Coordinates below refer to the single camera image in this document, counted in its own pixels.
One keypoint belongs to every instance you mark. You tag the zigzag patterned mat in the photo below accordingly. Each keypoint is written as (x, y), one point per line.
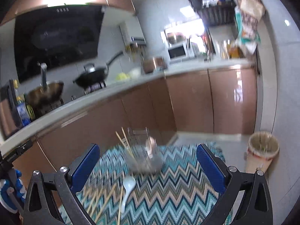
(179, 194)

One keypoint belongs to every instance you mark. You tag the gas stove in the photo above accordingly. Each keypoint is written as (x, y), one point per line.
(65, 98)

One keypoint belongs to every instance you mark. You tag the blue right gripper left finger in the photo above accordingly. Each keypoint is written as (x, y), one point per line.
(82, 166)

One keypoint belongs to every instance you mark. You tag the wire utensil caddy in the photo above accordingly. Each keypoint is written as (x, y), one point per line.
(142, 163)

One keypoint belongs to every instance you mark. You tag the white microwave oven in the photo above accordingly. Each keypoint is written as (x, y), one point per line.
(179, 52)

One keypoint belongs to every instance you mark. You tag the bronze wok with handle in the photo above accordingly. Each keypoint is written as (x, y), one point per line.
(47, 93)

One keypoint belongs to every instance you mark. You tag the white bowl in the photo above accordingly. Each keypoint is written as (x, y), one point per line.
(135, 73)

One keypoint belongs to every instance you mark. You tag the steel pot on microwave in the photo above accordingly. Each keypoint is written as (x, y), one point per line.
(174, 38)

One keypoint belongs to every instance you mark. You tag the black range hood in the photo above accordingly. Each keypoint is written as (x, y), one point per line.
(56, 36)

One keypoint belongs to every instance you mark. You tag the black wok with lid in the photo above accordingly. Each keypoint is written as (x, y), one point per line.
(95, 75)

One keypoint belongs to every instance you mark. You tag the brown patterned apron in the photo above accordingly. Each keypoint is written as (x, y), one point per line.
(251, 13)

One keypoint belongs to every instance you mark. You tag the wooden chopstick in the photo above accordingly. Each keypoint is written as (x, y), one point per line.
(120, 204)
(124, 141)
(105, 202)

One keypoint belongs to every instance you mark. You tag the white water heater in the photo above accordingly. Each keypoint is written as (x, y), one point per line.
(132, 32)

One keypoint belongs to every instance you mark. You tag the black wall rack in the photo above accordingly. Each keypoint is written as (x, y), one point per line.
(214, 12)

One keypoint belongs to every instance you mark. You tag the brown rice cooker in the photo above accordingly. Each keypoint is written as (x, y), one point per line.
(154, 64)

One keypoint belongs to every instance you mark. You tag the lower brown cabinets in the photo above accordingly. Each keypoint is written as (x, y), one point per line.
(209, 101)

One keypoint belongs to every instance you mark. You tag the blue label bottle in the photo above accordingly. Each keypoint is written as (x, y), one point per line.
(22, 111)

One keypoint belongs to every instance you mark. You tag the white ceramic spoon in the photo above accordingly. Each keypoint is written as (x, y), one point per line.
(129, 183)

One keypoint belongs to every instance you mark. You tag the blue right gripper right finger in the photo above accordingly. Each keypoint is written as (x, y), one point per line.
(213, 167)

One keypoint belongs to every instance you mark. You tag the brown thermos jug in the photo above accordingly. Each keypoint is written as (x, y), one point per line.
(10, 119)

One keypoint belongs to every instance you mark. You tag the blue gloved left hand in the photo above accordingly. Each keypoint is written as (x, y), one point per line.
(13, 192)

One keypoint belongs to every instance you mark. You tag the wicker trash bin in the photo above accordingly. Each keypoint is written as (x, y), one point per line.
(262, 148)

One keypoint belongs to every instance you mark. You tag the plate of green vegetables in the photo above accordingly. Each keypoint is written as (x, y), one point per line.
(122, 76)

